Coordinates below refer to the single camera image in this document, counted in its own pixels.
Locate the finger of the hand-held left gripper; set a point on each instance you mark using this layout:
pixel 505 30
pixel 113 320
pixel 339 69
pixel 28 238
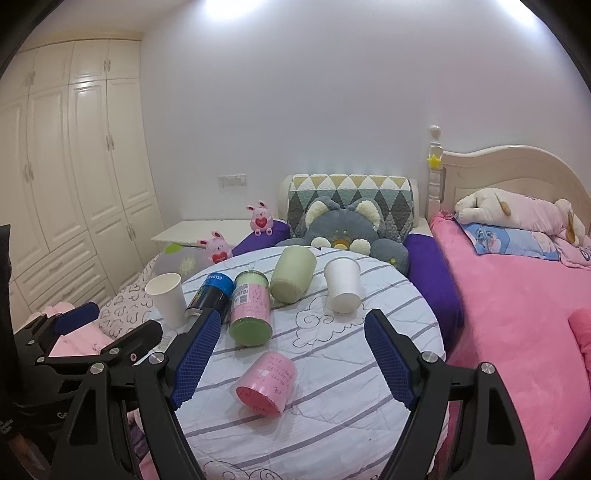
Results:
pixel 131 339
pixel 76 318

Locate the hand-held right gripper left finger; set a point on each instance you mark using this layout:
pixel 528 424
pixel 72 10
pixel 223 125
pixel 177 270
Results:
pixel 194 357

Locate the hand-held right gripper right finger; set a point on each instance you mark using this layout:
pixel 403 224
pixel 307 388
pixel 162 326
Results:
pixel 390 360

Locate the pink cup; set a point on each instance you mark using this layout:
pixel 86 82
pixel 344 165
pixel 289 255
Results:
pixel 268 385

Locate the white paper cup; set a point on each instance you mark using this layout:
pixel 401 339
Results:
pixel 342 286
pixel 164 297

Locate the green cup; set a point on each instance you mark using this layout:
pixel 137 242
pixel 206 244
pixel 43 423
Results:
pixel 292 277

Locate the pink cloth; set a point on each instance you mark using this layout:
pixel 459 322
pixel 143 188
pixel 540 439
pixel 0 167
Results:
pixel 76 344

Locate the heart patterned cloth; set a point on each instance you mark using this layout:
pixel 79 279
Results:
pixel 124 309

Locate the white striped round table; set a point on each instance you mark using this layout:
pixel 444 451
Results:
pixel 332 360

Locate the blue can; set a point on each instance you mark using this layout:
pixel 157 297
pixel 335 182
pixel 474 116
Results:
pixel 212 293

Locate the pink and green can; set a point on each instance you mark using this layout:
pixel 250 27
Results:
pixel 249 309

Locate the purple cloth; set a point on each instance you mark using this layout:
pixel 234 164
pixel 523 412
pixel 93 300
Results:
pixel 436 286
pixel 263 242

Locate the grey printed pillow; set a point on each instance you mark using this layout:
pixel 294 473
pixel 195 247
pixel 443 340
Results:
pixel 182 263

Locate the pink bunny plush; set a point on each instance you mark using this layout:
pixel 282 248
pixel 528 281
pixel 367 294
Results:
pixel 261 219
pixel 217 249

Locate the pink fleece blanket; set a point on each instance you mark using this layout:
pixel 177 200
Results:
pixel 508 323

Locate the grey cat plush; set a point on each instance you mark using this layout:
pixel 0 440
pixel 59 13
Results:
pixel 341 228

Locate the cream wardrobe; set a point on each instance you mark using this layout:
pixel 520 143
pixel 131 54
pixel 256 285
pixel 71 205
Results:
pixel 69 161

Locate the triangle patterned cushion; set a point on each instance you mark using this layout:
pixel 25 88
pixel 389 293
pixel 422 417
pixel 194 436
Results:
pixel 392 198

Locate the blue cartoon pillow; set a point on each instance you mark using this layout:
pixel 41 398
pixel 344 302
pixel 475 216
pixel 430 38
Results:
pixel 508 242

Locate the cream padded headboard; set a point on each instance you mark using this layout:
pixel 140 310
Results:
pixel 282 203

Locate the cream dog plush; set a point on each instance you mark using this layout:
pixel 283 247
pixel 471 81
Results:
pixel 480 205

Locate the yellow star sticker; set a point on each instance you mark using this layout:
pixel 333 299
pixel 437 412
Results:
pixel 434 160

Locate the pink printed quilt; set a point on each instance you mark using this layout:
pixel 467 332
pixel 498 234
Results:
pixel 577 254

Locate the cream wooden headboard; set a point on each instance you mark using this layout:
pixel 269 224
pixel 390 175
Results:
pixel 508 168

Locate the white wall socket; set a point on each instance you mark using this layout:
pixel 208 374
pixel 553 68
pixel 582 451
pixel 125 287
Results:
pixel 232 180

